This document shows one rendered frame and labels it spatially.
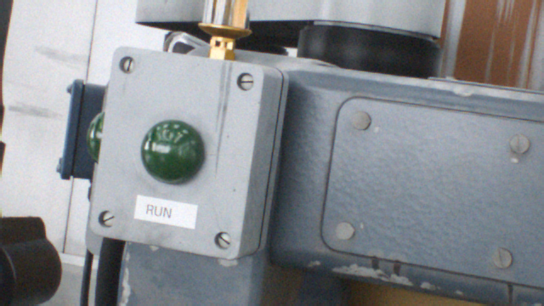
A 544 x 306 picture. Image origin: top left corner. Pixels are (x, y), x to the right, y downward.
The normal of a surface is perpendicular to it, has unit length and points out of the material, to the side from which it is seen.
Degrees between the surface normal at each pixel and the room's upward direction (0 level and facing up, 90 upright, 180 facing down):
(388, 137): 90
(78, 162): 90
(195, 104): 90
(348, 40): 90
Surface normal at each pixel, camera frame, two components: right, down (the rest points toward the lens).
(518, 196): -0.27, 0.01
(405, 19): 0.35, 0.10
